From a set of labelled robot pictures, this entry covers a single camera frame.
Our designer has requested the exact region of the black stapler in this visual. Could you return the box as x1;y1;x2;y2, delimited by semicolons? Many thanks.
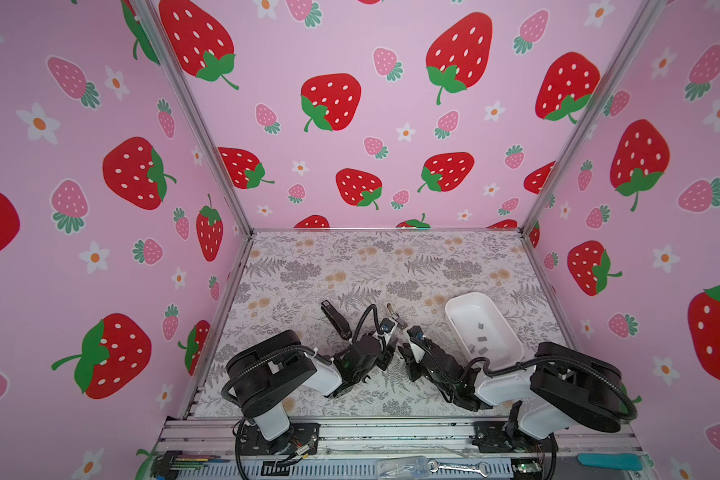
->
320;300;353;340

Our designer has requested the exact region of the white plastic tray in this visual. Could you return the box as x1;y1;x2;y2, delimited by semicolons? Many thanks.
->
445;292;524;369

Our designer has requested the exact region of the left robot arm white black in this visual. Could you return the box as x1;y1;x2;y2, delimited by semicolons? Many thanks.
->
221;300;406;463

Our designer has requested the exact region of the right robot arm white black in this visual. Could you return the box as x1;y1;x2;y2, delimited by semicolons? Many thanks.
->
398;326;638;451

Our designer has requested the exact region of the clear plastic bag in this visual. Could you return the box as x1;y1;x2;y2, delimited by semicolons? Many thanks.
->
376;456;431;480

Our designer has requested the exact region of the silver wrench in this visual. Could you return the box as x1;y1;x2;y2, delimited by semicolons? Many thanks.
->
428;459;491;478

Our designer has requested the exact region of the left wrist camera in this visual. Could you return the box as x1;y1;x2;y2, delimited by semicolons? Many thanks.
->
376;317;398;353

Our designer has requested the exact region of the aluminium rail base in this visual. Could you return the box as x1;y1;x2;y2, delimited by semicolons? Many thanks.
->
142;418;659;479

